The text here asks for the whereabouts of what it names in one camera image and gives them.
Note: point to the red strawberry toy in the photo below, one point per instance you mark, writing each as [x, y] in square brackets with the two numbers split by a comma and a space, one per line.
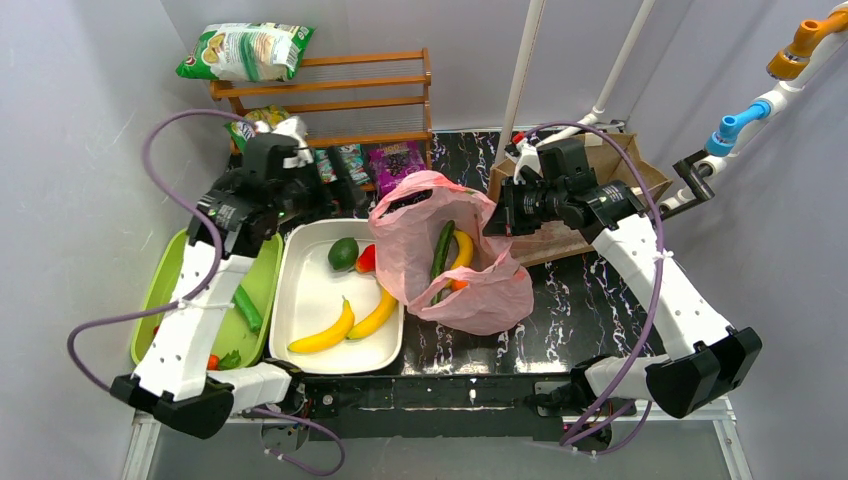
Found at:
[366, 262]

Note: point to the pink plastic grocery bag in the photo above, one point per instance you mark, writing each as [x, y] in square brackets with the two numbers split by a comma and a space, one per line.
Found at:
[432, 256]

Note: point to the black pipe clamp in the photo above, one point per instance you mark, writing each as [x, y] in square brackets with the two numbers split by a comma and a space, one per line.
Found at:
[697, 191]

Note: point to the small red tomato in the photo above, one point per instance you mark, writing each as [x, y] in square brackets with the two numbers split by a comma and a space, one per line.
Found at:
[213, 363]

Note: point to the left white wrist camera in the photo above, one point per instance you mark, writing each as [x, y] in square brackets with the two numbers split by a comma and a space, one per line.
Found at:
[294, 129]

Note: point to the orange fruit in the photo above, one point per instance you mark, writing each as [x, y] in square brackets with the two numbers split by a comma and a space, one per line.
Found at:
[457, 285]

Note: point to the yellow banana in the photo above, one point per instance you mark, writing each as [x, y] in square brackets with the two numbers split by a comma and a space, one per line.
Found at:
[329, 337]
[464, 250]
[376, 319]

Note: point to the long green cucumber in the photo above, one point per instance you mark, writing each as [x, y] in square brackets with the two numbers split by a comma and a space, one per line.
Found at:
[438, 264]

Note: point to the purple grape candy packet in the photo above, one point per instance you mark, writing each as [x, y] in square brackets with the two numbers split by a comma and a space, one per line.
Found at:
[391, 164]

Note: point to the green white chips bag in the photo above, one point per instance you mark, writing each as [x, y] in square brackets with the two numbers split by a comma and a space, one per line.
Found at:
[247, 52]

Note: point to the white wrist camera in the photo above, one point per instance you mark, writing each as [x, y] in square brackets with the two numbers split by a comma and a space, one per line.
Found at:
[523, 154]
[294, 129]

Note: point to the orange pipe valve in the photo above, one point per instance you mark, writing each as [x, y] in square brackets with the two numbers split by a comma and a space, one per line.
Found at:
[791, 61]

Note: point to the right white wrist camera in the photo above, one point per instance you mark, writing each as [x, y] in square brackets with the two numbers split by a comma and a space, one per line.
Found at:
[523, 154]

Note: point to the green avocado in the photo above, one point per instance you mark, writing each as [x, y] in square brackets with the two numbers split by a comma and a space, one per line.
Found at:
[343, 254]

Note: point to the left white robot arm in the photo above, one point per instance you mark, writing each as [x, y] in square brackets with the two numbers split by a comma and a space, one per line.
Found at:
[278, 181]

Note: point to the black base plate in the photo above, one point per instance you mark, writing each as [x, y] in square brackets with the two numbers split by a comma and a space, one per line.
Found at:
[537, 406]

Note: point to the teal candy packet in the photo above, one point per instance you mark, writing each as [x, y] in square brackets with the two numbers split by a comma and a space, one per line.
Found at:
[352, 157]

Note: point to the green plastic bin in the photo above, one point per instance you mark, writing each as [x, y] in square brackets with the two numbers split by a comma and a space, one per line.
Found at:
[236, 346]

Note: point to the green yellow snack bag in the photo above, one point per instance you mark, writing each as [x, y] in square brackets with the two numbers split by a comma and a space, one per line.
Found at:
[242, 131]

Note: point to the brown burlap tote bag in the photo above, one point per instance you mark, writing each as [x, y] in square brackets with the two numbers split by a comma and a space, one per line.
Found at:
[554, 241]

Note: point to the white rectangular tray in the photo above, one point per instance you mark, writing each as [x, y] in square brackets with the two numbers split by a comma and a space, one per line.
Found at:
[310, 297]

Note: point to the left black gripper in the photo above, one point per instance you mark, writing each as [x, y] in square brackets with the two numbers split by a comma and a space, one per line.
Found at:
[337, 187]

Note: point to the blue pipe valve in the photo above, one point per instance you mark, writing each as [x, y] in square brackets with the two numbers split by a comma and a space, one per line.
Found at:
[724, 138]

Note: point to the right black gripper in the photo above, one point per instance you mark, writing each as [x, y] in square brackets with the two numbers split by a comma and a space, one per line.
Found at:
[502, 210]

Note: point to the white PVC pipe frame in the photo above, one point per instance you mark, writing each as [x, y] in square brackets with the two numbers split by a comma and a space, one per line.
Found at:
[780, 96]

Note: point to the wooden shelf rack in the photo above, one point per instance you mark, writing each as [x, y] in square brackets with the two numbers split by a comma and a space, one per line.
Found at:
[365, 99]

